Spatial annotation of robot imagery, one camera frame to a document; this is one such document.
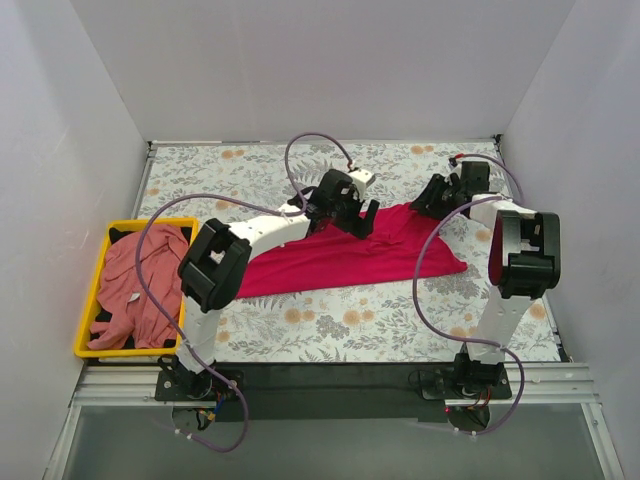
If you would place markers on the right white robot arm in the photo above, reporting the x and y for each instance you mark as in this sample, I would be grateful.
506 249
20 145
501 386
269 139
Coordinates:
524 259

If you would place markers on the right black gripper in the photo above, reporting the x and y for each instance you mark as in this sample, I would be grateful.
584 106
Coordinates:
439 191

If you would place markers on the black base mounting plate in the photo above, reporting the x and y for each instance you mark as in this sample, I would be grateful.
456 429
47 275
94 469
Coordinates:
331 391

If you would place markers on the aluminium frame rail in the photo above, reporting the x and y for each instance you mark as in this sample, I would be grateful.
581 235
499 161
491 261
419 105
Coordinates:
545 383

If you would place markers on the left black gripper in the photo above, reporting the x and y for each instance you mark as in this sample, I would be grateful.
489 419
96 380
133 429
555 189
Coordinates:
353 211

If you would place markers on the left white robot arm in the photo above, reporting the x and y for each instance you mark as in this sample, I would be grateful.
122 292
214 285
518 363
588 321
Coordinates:
215 264

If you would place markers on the floral patterned table mat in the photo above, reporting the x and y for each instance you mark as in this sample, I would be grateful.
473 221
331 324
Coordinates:
389 322

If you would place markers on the magenta t shirt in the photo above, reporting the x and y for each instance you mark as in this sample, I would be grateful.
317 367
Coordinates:
333 258

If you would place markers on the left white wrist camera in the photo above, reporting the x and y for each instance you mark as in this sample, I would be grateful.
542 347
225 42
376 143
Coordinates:
362 179

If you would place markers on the salmon pink t shirt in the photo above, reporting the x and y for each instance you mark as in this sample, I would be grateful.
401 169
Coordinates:
128 318

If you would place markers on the yellow plastic bin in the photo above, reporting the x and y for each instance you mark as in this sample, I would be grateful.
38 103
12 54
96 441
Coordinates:
189 226

